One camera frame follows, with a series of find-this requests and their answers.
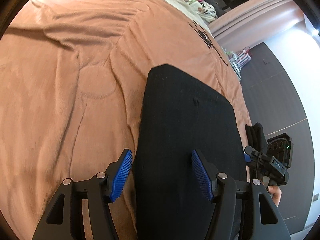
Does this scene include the black pants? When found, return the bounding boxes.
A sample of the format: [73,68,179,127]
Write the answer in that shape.
[132,63,267,240]

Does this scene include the person's right hand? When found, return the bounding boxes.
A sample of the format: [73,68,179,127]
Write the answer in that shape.
[266,185,282,207]

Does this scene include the striped gift bag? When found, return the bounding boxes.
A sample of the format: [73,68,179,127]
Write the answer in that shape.
[224,47,252,81]

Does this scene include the orange fleece blanket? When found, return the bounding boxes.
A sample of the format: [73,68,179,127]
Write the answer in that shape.
[1,0,251,239]

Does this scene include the pink curtain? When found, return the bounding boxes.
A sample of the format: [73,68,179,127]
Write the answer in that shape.
[209,0,304,52]

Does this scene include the white bed sheet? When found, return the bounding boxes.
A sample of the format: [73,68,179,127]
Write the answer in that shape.
[164,0,217,33]

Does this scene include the bear print pillow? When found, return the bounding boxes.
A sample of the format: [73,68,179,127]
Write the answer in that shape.
[165,0,218,24]

